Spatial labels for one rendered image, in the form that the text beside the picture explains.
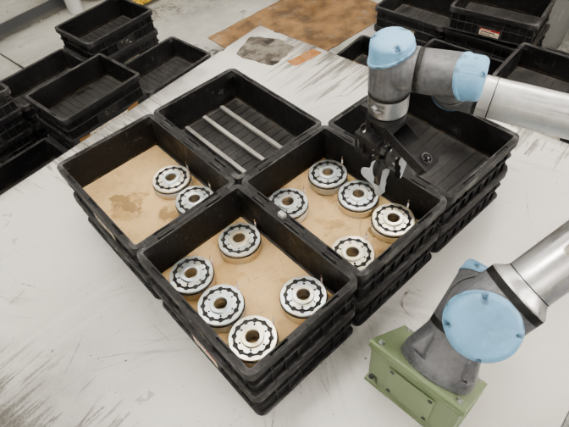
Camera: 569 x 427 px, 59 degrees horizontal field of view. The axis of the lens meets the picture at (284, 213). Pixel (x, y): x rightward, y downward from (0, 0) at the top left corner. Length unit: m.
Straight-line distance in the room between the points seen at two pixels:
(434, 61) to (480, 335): 0.44
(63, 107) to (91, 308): 1.27
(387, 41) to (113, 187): 0.88
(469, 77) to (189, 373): 0.86
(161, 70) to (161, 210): 1.46
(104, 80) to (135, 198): 1.22
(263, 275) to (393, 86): 0.53
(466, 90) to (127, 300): 0.95
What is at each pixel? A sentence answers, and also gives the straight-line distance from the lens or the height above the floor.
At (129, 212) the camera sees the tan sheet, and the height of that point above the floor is 0.83.
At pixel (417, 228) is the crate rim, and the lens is 1.13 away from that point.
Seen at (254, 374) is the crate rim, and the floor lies 0.93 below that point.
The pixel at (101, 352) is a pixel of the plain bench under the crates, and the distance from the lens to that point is 1.32.
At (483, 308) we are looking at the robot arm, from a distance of 0.83.
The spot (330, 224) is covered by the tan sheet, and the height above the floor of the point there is 0.83.
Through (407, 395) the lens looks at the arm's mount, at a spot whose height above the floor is 0.78.
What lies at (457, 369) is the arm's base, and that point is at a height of 0.89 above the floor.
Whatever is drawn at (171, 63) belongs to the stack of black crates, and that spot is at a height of 0.38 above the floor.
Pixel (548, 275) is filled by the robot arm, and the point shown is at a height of 1.14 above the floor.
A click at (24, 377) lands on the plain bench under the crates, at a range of 1.38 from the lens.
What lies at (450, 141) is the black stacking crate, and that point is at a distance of 1.49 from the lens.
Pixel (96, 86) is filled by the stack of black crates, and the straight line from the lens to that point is 2.53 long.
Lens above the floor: 1.80
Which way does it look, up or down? 49 degrees down
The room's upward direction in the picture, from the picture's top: 6 degrees counter-clockwise
